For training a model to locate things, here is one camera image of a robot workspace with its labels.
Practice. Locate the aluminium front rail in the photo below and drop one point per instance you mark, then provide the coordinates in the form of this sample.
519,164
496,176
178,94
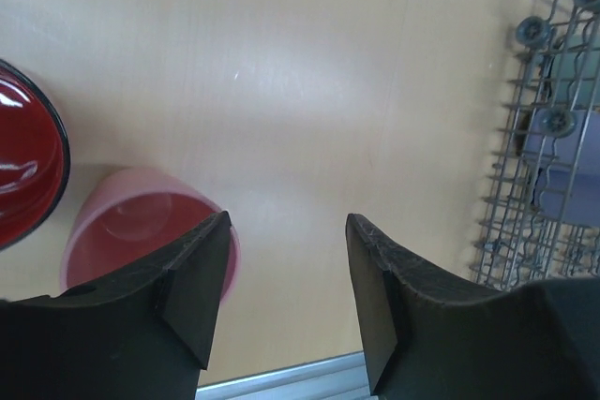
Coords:
341,377

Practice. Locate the grey wire dish rack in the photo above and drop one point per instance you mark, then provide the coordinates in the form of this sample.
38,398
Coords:
518,244

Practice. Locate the pink cup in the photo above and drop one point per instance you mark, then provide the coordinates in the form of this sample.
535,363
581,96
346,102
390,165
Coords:
127,216

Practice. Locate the purple cup small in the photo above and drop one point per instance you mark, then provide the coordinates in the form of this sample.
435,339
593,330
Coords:
564,140

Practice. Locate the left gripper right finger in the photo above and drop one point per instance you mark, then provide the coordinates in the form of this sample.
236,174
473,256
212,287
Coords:
430,334

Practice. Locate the green plastic cup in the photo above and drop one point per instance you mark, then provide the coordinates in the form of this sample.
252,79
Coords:
569,72

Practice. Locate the red mug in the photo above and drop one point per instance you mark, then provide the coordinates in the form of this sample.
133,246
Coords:
35,156

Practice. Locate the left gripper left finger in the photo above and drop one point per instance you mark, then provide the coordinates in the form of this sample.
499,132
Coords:
144,331

